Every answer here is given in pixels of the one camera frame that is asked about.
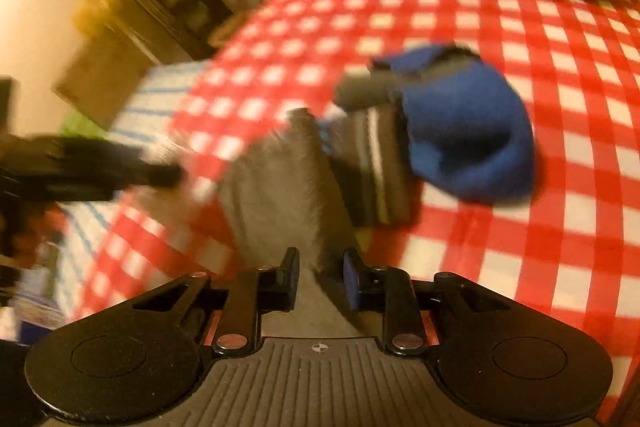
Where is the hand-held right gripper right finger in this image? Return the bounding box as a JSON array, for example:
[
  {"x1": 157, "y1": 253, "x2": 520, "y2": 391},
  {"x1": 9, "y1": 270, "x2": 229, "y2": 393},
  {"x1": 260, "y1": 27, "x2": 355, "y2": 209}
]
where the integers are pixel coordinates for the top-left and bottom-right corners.
[{"x1": 342, "y1": 249, "x2": 521, "y2": 357}]

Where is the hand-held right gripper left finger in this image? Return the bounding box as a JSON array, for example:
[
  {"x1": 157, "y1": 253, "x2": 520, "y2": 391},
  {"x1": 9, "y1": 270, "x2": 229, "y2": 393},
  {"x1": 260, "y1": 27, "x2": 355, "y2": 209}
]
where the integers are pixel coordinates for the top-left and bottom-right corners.
[{"x1": 125, "y1": 247, "x2": 301, "y2": 356}]

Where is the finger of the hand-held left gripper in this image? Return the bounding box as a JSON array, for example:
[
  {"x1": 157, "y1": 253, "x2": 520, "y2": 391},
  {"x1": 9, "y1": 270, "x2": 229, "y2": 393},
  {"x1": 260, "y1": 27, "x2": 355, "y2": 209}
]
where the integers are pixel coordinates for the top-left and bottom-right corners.
[
  {"x1": 115, "y1": 163, "x2": 184, "y2": 196},
  {"x1": 65, "y1": 137, "x2": 152, "y2": 166}
]

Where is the grey cloth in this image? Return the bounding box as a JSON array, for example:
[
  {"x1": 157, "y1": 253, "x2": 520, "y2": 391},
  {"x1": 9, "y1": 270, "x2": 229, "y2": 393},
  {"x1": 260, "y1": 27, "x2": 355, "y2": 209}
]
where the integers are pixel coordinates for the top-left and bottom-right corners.
[{"x1": 217, "y1": 107, "x2": 372, "y2": 339}]

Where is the green object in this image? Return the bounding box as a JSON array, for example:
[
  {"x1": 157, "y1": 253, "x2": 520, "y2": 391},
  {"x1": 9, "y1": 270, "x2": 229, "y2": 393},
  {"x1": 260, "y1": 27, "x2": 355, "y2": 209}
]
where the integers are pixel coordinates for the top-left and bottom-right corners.
[{"x1": 60, "y1": 109, "x2": 109, "y2": 140}]

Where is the blue and white checked cloth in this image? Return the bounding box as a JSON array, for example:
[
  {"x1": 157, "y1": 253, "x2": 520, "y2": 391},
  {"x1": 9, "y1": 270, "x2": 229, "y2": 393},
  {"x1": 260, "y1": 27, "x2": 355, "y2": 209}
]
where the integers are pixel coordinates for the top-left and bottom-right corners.
[{"x1": 50, "y1": 59, "x2": 212, "y2": 309}]

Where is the brown cardboard box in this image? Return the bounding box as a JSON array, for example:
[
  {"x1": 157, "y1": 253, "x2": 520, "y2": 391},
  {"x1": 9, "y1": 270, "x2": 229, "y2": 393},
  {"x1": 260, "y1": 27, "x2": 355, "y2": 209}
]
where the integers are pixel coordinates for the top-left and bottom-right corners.
[{"x1": 52, "y1": 26, "x2": 157, "y2": 134}]

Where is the dark striped sock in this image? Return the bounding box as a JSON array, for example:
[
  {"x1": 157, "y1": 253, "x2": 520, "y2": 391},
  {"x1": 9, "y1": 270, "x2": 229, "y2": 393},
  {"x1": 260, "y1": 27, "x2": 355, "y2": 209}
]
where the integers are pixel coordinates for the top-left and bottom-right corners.
[{"x1": 320, "y1": 107, "x2": 417, "y2": 229}]

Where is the yellow object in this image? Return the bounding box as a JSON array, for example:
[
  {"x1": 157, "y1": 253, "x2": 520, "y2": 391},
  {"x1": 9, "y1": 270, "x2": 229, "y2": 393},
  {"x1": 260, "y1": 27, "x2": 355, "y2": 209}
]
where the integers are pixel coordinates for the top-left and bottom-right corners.
[{"x1": 72, "y1": 0, "x2": 122, "y2": 34}]

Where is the blue sock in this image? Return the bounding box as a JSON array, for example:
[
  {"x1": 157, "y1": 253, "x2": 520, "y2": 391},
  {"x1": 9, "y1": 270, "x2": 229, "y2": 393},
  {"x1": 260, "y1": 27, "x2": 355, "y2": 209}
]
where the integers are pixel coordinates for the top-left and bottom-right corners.
[{"x1": 334, "y1": 44, "x2": 537, "y2": 206}]

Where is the red checkered tablecloth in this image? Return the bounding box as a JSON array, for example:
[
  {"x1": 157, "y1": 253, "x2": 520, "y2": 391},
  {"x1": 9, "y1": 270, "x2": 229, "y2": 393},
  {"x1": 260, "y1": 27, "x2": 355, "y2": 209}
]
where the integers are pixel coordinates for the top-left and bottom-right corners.
[{"x1": 55, "y1": 0, "x2": 640, "y2": 424}]

